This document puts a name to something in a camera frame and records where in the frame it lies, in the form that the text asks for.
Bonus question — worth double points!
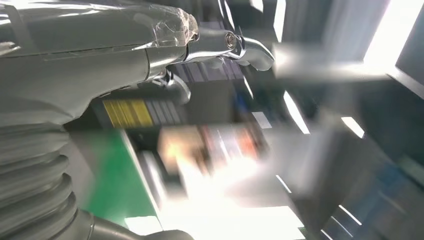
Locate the black inbound scanner machine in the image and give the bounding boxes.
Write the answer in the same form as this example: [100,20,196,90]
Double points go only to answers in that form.
[71,62,299,153]

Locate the grey glass-door cabinets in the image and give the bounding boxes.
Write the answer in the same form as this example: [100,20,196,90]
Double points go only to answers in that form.
[274,0,424,240]

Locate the black yellow label sticker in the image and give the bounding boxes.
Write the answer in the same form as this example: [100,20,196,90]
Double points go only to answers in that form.
[100,97,186,130]

